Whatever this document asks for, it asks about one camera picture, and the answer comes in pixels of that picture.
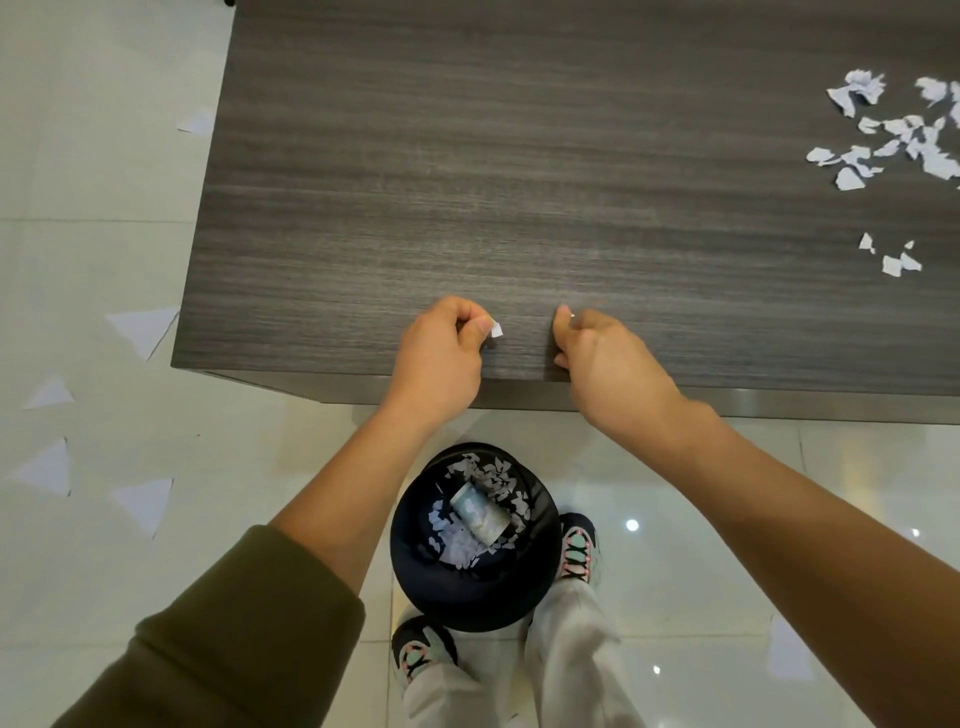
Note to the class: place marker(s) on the person's black sneaker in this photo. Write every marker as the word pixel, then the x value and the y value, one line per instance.
pixel 577 551
pixel 420 649

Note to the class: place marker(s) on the person's right thumb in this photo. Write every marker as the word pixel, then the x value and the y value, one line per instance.
pixel 562 337

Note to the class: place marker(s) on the person's left thumb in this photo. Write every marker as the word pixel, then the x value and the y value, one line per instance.
pixel 475 334

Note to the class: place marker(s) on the person's right hand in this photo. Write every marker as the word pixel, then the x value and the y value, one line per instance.
pixel 619 375

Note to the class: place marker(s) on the light grey trousers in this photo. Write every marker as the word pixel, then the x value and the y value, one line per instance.
pixel 570 660

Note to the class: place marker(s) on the person's left hand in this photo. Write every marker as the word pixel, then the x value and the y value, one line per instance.
pixel 435 367

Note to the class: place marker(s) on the white torn paper piece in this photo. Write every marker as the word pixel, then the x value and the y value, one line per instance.
pixel 910 262
pixel 866 242
pixel 891 265

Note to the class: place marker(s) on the olive green sleeve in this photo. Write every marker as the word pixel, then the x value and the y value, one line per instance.
pixel 240 637

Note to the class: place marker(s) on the white triangular paper piece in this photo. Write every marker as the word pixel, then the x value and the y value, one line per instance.
pixel 144 504
pixel 49 394
pixel 46 469
pixel 144 328

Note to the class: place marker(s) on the black round waste bin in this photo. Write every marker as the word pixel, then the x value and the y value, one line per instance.
pixel 480 592

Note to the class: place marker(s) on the heap of binned paper scraps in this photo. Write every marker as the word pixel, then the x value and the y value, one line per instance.
pixel 459 544

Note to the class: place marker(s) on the person's right forearm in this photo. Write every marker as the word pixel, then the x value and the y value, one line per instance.
pixel 810 547

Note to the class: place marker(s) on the person's left forearm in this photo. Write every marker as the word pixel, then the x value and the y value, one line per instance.
pixel 352 495

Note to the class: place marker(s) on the pile of torn paper scraps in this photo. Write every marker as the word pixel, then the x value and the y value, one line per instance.
pixel 911 135

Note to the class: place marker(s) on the person's left black sneaker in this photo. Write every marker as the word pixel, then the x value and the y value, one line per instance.
pixel 420 649

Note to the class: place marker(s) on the grey rolled paper tube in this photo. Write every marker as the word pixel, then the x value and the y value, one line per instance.
pixel 480 514

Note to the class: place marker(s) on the person's right black sneaker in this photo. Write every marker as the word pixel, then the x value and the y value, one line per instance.
pixel 577 551

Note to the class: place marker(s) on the white four-sided paper piece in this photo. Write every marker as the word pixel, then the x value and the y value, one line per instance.
pixel 789 651
pixel 198 123

